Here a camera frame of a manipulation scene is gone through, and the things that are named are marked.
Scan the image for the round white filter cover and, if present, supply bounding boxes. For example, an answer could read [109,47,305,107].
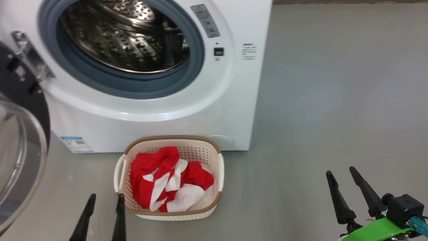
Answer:
[206,135,234,148]

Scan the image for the perforated steel drum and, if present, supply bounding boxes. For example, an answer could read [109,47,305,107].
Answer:
[60,0,190,74]

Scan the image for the small printed text label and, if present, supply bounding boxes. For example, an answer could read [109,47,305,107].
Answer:
[241,43,257,60]

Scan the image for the black round washer door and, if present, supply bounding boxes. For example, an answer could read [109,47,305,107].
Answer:
[0,42,50,235]

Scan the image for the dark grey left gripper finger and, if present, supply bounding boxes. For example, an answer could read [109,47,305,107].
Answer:
[69,193,96,241]
[112,193,127,241]

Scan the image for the white front-load washing machine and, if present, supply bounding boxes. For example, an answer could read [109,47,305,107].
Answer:
[0,0,273,153]

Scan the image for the grey warning sticker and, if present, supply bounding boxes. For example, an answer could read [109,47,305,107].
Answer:
[191,4,220,38]

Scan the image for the blue energy label sticker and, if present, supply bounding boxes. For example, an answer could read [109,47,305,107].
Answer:
[60,136,94,153]

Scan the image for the red and white garment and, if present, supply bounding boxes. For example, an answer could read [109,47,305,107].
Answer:
[130,146,214,213]

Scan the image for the teal cable plug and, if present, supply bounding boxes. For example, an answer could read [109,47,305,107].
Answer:
[410,216,428,236]

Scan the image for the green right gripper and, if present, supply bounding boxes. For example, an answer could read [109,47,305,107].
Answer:
[326,166,418,241]

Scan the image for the chrome door hinge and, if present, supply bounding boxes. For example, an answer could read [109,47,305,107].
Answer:
[12,31,56,84]

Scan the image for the cream laundry basket brown rim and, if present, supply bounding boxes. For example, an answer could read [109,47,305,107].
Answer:
[114,135,224,221]

